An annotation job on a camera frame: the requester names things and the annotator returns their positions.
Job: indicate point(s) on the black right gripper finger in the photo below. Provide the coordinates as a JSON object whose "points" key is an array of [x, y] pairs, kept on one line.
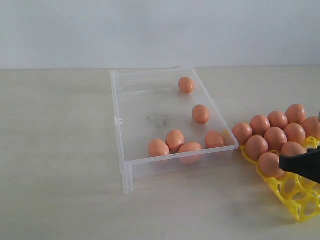
{"points": [[306, 165]]}

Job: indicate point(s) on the brown egg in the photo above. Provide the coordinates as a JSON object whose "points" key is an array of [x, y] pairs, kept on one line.
{"points": [[295, 113], [214, 139], [190, 147], [292, 149], [174, 140], [259, 124], [158, 147], [200, 114], [275, 138], [255, 146], [268, 163], [242, 132], [295, 133], [186, 85], [311, 126], [278, 119]]}

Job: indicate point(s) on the yellow plastic egg tray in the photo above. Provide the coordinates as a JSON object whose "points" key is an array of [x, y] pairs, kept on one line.
{"points": [[300, 196]]}

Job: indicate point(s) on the clear plastic box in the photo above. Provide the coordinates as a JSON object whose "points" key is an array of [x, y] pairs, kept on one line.
{"points": [[147, 105]]}

